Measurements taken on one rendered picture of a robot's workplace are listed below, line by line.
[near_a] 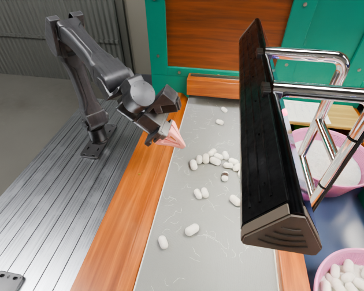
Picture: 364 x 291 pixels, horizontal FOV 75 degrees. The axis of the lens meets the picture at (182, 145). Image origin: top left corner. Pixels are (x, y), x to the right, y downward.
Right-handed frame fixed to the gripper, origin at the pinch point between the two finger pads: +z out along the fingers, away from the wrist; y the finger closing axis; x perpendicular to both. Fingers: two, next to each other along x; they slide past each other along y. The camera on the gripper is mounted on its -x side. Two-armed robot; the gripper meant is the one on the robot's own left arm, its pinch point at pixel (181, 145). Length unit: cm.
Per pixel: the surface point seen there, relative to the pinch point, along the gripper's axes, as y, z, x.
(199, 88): 37.3, 2.3, 2.2
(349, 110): 39, 50, -32
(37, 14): 180, -120, 127
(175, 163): 3.7, 5.5, 10.5
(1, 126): 89, -79, 180
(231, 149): 13.1, 18.7, -0.8
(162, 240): -22.8, 5.7, 7.6
